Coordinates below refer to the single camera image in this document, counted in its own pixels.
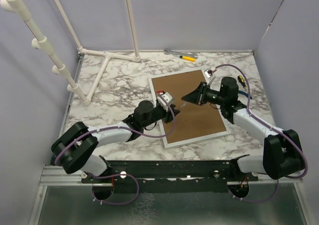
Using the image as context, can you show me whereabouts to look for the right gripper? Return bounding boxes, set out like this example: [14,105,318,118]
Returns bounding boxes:
[182,82,226,106]

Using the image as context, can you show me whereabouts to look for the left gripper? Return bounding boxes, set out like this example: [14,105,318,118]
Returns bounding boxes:
[142,104,180,129]

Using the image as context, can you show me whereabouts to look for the white picture frame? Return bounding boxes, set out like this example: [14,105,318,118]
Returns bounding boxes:
[149,69,230,149]

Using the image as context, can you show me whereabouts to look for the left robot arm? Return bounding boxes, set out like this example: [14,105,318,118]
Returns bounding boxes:
[51,101,180,183]

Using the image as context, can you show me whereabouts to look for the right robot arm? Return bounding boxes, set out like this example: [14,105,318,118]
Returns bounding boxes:
[181,77,308,181]

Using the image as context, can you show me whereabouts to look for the yellow utility knife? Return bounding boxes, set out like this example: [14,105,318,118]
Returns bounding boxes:
[180,56,196,62]

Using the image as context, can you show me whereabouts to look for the black yellow screwdriver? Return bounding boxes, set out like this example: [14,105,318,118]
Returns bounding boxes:
[237,75,247,89]

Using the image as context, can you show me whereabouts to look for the silver wrench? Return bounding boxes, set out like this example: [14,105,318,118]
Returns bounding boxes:
[164,49,198,60]

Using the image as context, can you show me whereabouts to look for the white PVC pipe rack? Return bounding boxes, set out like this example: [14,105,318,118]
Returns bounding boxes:
[0,0,142,106]

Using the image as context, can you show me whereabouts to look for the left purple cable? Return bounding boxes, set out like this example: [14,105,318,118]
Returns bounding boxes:
[54,93,176,206]

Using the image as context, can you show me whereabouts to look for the purple cable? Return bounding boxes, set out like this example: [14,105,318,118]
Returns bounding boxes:
[211,64,309,203]
[54,93,176,206]

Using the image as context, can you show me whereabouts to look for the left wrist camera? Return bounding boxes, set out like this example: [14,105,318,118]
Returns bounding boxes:
[157,91,173,111]

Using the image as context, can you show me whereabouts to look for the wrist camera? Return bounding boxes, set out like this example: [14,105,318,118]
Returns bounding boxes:
[157,91,173,111]
[204,69,216,86]

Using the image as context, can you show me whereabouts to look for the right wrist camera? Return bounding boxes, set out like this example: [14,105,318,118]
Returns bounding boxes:
[204,69,216,86]

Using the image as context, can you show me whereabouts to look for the blue handled pliers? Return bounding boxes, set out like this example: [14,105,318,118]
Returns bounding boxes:
[238,90,252,99]

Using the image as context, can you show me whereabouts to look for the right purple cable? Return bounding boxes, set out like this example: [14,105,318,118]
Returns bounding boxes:
[211,64,309,203]

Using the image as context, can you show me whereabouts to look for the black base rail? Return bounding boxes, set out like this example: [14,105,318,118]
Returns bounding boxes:
[80,160,258,194]

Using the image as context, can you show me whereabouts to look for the aluminium extrusion rail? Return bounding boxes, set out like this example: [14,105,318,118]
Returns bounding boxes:
[39,165,87,186]

